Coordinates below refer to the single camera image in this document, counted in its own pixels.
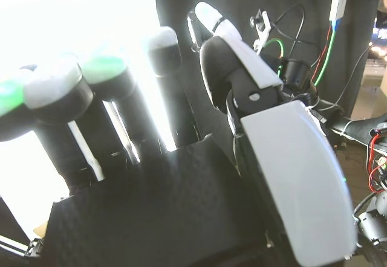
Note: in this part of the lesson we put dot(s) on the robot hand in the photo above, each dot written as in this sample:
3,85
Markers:
187,206

